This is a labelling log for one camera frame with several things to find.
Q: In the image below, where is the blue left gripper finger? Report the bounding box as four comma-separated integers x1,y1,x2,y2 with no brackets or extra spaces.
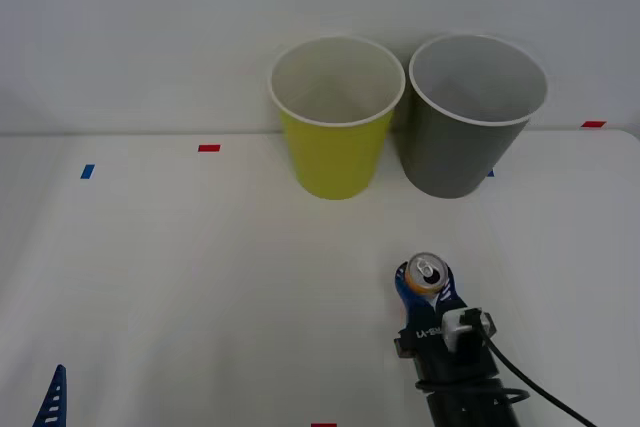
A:
31,364,68,427

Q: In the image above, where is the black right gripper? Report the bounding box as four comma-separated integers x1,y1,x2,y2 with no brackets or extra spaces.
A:
392,260,472,374

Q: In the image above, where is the orange and white drink can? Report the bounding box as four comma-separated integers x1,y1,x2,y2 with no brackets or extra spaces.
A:
404,251,448,298

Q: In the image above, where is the grey plastic waste bin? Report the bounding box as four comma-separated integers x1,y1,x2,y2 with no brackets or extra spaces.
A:
398,32,549,200

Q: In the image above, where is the yellow-green plastic waste bin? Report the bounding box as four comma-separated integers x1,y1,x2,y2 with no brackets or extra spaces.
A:
268,34,406,201

